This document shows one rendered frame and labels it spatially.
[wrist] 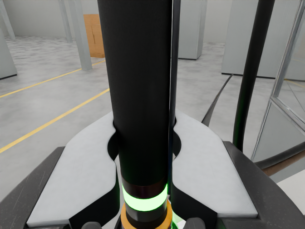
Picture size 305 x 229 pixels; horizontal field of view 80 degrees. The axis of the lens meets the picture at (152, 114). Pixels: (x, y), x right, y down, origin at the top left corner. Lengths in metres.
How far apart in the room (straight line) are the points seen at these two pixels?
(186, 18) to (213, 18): 5.11
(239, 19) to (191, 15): 2.20
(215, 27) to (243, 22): 6.82
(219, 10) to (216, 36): 1.34
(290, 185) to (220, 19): 11.82
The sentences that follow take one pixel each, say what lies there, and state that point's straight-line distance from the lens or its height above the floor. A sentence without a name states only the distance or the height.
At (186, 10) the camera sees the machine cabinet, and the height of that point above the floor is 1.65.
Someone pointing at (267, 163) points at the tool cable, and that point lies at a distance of 0.26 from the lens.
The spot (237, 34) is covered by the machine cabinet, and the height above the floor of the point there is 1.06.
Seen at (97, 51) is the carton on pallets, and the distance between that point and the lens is 8.41.
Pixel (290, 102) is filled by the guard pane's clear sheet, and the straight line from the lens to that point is 1.44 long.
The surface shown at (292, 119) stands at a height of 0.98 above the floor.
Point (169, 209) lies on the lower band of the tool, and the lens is 0.17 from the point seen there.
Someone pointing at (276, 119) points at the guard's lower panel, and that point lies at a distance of 1.55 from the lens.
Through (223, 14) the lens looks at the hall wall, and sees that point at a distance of 12.19.
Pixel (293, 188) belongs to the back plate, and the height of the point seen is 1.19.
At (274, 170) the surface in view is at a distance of 0.29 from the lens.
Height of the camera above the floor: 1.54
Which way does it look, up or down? 29 degrees down
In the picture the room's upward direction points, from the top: 1 degrees counter-clockwise
